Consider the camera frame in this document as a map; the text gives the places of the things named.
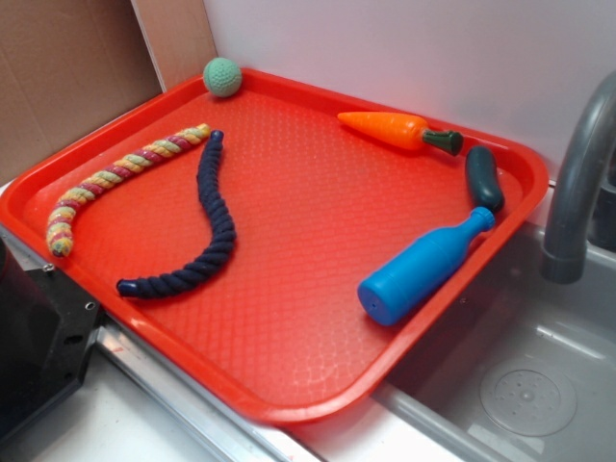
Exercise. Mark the brown cardboard panel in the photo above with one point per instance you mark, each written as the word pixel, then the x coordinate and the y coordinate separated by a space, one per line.
pixel 67 68

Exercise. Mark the grey toy faucet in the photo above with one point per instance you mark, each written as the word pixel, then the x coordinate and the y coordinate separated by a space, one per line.
pixel 582 210

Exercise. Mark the red plastic tray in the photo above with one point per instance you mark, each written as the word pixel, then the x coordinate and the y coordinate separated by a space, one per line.
pixel 279 335

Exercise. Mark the dark green toy cucumber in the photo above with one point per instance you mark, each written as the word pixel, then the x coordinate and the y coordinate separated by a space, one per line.
pixel 482 179

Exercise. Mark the orange toy carrot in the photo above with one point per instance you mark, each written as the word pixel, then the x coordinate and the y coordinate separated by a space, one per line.
pixel 405 131

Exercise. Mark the green textured ball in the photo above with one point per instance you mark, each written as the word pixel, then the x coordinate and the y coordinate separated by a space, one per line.
pixel 222 77

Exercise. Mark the blue toy bottle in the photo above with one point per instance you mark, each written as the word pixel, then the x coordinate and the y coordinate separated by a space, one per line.
pixel 397 288

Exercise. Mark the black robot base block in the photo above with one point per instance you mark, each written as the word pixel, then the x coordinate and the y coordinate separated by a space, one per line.
pixel 48 325

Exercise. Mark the grey toy sink basin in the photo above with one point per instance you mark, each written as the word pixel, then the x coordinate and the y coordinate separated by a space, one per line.
pixel 518 368

